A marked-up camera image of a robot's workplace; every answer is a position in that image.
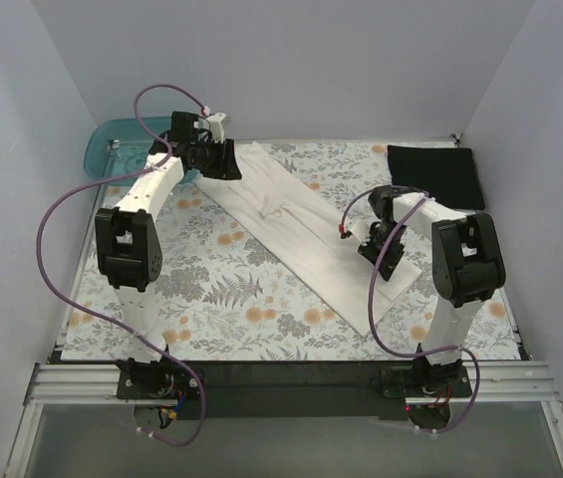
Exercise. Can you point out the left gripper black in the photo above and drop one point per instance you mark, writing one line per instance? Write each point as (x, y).
(222, 159)

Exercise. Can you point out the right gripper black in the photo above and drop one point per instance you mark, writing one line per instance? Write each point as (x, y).
(381, 249)

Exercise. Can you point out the white t shirt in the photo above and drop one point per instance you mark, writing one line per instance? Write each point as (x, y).
(300, 228)

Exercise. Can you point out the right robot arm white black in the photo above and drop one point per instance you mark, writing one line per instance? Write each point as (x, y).
(466, 269)

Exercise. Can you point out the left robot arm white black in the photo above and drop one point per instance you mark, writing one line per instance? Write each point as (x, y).
(128, 250)

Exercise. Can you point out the folded black t shirt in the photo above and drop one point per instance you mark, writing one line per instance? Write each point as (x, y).
(447, 174)

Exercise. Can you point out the teal plastic basket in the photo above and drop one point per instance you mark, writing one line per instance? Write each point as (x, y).
(117, 147)

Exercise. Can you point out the floral table mat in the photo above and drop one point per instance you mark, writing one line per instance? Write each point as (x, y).
(222, 296)

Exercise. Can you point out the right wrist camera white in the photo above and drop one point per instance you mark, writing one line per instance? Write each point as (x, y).
(360, 230)

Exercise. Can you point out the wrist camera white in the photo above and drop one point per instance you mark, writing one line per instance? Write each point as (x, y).
(216, 123)
(360, 230)

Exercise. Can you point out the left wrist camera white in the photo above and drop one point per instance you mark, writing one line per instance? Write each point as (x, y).
(216, 123)

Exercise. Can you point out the aluminium frame rail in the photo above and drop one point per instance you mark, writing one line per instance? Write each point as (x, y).
(73, 425)

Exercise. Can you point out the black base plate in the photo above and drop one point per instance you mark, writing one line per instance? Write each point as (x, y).
(291, 389)

